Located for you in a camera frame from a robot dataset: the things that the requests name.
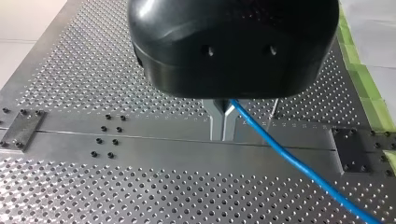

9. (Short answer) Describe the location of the blue cable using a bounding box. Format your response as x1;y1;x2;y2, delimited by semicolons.
221;98;385;224

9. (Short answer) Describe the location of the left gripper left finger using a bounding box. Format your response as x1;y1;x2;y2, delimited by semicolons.
201;98;225;142

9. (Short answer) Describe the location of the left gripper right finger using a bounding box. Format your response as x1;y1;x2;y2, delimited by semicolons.
221;99;250;142

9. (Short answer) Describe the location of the metal post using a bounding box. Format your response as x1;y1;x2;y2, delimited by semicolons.
269;98;280;120

